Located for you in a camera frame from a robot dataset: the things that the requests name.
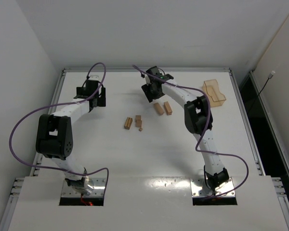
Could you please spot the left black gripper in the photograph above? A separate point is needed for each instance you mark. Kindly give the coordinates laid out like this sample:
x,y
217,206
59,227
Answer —
x,y
100,96

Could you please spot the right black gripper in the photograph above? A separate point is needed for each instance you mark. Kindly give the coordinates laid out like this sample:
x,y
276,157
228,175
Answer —
x,y
152,89

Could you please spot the engraved long wood block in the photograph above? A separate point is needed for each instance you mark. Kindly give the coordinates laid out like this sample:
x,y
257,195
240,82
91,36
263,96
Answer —
x,y
158,109
167,108

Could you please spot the orange translucent plastic box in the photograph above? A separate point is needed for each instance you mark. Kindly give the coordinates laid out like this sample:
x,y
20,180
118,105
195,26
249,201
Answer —
x,y
211,88

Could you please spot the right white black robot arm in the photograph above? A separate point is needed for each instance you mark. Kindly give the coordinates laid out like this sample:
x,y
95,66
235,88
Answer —
x,y
197,119

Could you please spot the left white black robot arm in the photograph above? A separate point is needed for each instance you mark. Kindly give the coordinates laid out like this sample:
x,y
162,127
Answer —
x,y
55,138

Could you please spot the lower long wood block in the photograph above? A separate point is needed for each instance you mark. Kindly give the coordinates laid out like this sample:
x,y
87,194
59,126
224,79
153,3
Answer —
x,y
129,122

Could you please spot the plain long wood block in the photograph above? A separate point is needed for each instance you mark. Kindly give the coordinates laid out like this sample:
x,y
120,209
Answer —
x,y
126,123

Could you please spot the plain wood cube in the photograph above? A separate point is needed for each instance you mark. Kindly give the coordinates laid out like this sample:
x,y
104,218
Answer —
x,y
138,123

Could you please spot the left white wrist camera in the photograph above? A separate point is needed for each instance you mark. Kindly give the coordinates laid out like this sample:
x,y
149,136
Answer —
x,y
94,77

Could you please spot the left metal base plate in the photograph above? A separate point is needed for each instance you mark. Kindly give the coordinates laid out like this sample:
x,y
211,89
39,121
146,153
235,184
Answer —
x,y
88,187

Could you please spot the metal base plate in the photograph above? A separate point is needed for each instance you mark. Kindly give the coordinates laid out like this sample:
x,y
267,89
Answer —
x,y
88,187
200,190

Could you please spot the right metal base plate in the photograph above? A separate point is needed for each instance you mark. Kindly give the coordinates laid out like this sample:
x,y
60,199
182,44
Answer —
x,y
200,190

